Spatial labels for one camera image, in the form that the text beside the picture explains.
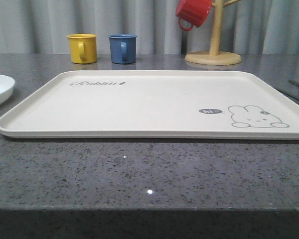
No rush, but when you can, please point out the white round plate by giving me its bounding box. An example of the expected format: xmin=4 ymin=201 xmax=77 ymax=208
xmin=0 ymin=75 xmax=15 ymax=104

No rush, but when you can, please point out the cream rabbit serving tray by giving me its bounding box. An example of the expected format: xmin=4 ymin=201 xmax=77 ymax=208
xmin=0 ymin=71 xmax=299 ymax=140

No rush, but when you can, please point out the blue mug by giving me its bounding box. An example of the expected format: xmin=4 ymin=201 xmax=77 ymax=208
xmin=109 ymin=34 xmax=137 ymax=64

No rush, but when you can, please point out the wooden mug tree stand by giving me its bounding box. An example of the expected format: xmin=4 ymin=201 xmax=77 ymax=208
xmin=185 ymin=0 xmax=241 ymax=65

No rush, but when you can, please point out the yellow mug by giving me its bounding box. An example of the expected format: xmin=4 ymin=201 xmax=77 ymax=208
xmin=67 ymin=33 xmax=97 ymax=64

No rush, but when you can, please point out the red mug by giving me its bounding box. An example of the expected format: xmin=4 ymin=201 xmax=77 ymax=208
xmin=175 ymin=0 xmax=212 ymax=31

